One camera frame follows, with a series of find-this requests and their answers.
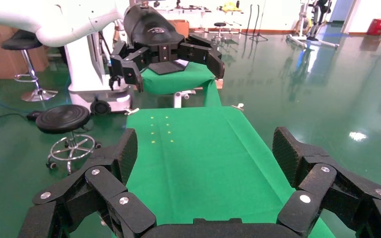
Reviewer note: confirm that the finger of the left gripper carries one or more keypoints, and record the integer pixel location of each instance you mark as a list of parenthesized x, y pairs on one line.
[(198, 51), (130, 71)]

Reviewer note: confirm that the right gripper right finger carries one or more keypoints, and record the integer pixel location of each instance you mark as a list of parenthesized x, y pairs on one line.
[(325, 184)]

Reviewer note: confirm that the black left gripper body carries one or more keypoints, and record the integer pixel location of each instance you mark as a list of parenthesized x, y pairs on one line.
[(151, 30)]

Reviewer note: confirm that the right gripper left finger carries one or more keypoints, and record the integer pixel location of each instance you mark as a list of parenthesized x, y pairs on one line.
[(105, 184)]

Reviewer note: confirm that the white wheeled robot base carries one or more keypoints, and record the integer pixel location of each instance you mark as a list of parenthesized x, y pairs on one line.
[(82, 72)]

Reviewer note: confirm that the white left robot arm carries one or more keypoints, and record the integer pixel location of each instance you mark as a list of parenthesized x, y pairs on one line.
[(46, 19)]

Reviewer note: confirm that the red box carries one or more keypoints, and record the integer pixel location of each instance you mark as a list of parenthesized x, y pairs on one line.
[(378, 27)]

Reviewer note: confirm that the black flat pad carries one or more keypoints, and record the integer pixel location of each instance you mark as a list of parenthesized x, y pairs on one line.
[(165, 67)]

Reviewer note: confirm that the small black stool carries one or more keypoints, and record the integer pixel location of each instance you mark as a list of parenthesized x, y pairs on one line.
[(219, 24)]

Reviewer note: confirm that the small green table cloth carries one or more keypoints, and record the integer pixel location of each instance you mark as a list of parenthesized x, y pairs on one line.
[(177, 80)]

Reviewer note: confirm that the white cluttered workbench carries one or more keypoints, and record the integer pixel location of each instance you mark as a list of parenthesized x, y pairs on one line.
[(193, 13)]

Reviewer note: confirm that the white table leg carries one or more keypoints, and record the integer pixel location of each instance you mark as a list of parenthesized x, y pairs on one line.
[(177, 100)]

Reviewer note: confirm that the yellow object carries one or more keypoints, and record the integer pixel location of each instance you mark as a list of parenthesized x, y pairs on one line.
[(230, 6)]

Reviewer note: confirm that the black tripod stand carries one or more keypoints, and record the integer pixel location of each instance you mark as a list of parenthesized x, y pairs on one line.
[(258, 36)]

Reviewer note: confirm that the black round stool chrome base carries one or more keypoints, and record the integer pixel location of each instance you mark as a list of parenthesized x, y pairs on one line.
[(62, 118)]

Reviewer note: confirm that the black power adapter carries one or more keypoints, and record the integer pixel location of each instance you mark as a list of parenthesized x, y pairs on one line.
[(33, 115)]

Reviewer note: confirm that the large green table cloth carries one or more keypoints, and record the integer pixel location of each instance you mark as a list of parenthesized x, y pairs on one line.
[(203, 164)]

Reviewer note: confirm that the black bar stool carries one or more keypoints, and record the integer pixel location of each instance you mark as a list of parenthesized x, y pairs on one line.
[(21, 39)]

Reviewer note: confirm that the white exercise machine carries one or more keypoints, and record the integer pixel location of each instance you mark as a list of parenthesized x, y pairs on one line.
[(317, 19)]

